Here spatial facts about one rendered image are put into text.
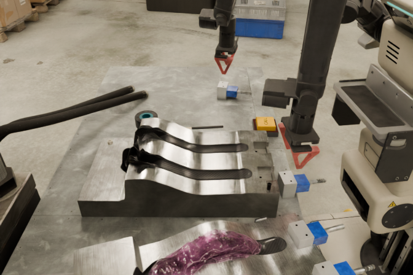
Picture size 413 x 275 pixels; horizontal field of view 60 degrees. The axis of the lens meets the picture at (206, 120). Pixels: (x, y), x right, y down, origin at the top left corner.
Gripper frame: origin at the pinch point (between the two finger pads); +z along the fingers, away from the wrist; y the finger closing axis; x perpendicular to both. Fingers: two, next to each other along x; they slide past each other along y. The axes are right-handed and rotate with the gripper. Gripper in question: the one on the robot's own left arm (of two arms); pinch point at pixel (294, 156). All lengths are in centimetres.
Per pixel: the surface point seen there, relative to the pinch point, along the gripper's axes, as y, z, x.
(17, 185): -13, 14, -76
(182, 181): 2.5, 3.2, -29.3
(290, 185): 2.8, 7.8, -0.8
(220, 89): -51, 9, -10
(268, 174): -0.7, 6.3, -5.9
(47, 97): -205, 97, -129
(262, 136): -13.9, 3.8, -4.3
